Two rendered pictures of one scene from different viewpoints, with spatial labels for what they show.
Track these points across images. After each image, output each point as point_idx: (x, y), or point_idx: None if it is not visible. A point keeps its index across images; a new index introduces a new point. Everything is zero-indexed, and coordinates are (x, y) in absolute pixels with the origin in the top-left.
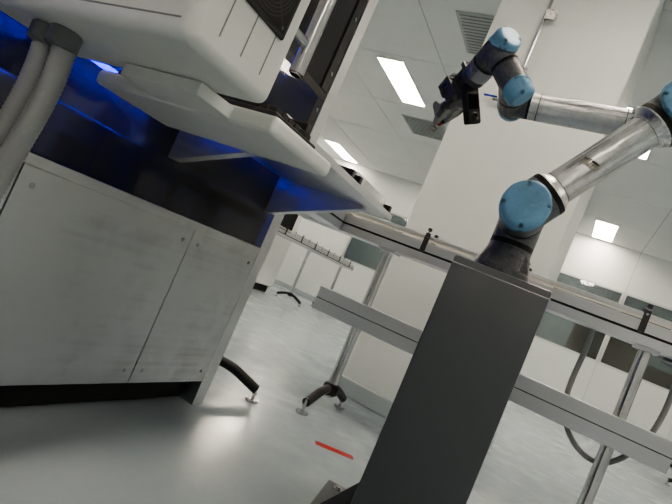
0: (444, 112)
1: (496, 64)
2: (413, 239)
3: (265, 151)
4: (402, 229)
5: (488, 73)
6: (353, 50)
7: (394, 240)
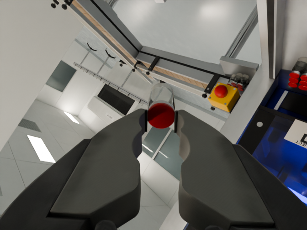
0: (244, 186)
1: None
2: (84, 5)
3: None
4: (92, 23)
5: None
6: (171, 222)
7: (103, 13)
